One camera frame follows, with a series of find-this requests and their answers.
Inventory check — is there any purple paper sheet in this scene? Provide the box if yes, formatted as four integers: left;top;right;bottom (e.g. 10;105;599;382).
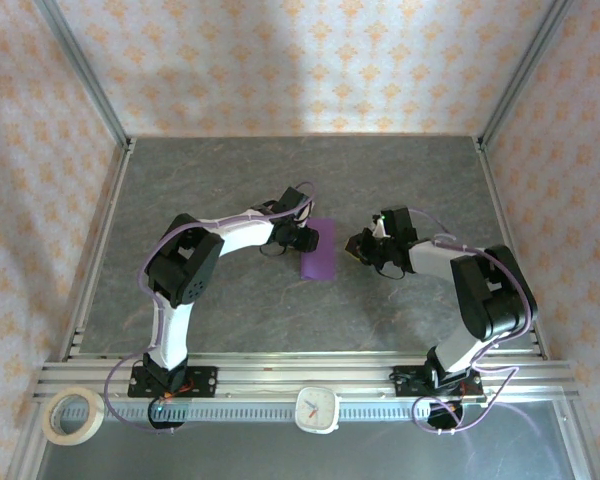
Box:
298;218;337;282

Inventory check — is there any white square clock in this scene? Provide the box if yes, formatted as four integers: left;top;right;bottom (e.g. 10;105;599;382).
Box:
294;386;342;435

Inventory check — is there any grey metal shelf panel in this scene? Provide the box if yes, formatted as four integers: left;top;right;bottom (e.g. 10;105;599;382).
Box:
34;399;579;480

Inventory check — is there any beige masking tape roll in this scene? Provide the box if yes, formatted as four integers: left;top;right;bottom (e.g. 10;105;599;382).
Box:
43;386;105;446

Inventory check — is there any aluminium side rail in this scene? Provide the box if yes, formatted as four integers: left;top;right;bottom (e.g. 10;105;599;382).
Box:
473;137;549;361
62;138;137;362

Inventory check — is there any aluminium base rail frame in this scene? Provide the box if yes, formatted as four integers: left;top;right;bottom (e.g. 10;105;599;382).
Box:
32;352;579;401

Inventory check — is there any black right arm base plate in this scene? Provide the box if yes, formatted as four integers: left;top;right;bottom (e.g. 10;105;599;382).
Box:
392;364;486;401

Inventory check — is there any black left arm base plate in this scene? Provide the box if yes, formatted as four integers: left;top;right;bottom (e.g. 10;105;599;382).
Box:
128;366;219;400

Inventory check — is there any grey slotted cable duct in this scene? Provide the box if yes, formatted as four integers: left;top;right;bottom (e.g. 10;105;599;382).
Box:
59;399;481;424

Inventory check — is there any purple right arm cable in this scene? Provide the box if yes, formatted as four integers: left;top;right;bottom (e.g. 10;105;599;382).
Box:
412;207;539;435

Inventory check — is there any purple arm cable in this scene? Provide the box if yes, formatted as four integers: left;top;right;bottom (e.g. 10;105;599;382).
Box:
103;180;317;435
412;207;539;435

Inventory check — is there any aluminium corner post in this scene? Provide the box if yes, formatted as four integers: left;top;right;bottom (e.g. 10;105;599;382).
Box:
32;0;134;151
477;0;576;151

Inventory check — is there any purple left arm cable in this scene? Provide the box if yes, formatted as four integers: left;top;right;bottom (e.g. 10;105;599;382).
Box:
103;180;317;435

